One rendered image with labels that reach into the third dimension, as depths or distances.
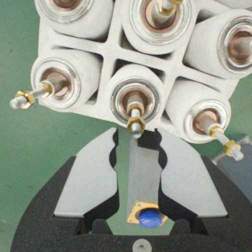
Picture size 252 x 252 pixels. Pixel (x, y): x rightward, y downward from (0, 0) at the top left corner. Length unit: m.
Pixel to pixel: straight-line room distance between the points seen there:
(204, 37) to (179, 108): 0.11
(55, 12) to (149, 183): 0.30
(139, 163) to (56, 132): 0.38
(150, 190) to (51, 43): 0.32
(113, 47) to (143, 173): 0.24
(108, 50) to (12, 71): 0.41
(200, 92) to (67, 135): 0.49
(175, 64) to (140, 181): 0.22
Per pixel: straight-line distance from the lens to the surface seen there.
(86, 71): 0.22
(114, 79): 0.21
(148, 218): 0.27
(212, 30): 0.23
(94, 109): 0.30
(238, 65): 0.25
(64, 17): 0.22
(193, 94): 0.24
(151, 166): 0.32
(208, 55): 0.23
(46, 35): 0.31
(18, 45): 0.58
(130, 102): 0.18
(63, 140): 0.61
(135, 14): 0.20
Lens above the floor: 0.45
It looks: 62 degrees down
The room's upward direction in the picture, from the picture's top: 176 degrees counter-clockwise
